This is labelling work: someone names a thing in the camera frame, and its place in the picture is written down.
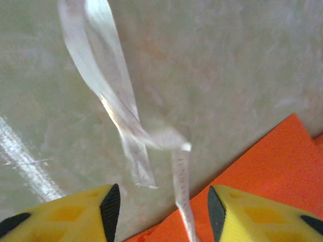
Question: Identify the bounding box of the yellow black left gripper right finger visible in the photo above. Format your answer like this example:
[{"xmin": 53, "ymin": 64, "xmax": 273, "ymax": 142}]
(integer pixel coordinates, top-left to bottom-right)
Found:
[{"xmin": 207, "ymin": 185, "xmax": 323, "ymax": 242}]

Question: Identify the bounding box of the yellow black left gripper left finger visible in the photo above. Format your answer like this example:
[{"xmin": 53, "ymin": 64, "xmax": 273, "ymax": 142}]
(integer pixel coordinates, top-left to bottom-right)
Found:
[{"xmin": 0, "ymin": 183, "xmax": 121, "ymax": 242}]

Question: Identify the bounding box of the orange wrapping paper sheet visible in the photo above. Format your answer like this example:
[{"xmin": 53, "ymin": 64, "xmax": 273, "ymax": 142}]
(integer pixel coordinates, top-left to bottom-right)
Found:
[{"xmin": 123, "ymin": 112, "xmax": 323, "ymax": 242}]

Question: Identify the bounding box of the white printed ribbon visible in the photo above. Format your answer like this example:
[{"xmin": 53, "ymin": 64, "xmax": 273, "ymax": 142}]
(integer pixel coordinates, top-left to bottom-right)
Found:
[{"xmin": 57, "ymin": 0, "xmax": 197, "ymax": 242}]

